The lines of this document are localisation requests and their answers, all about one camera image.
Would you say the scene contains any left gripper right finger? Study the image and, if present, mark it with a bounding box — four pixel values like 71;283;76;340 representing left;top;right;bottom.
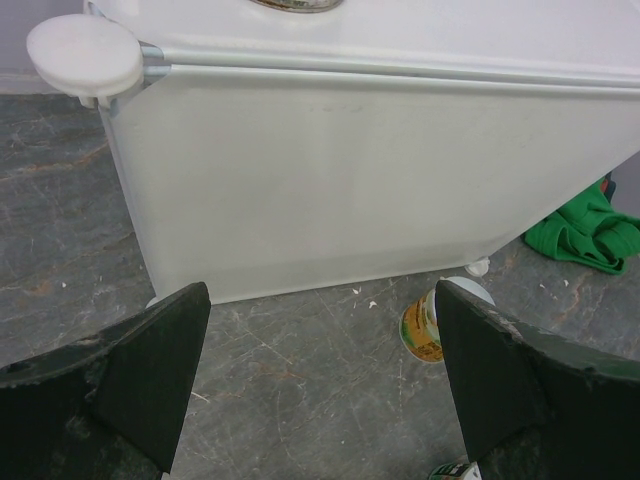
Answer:
435;280;639;479

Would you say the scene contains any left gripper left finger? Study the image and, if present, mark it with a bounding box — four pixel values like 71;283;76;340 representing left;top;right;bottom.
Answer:
1;282;210;479

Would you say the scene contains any clear-lid can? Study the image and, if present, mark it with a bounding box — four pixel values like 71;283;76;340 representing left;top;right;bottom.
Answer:
428;462;482;480

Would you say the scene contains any white cube counter cabinet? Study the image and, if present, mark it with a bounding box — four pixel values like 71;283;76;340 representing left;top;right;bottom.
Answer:
26;1;639;303

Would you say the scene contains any orange can near cabinet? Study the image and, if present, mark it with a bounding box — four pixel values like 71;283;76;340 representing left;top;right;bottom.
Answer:
398;274;496;365

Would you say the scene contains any green cloth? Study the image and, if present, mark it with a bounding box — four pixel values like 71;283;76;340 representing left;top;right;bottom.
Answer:
523;176;639;275

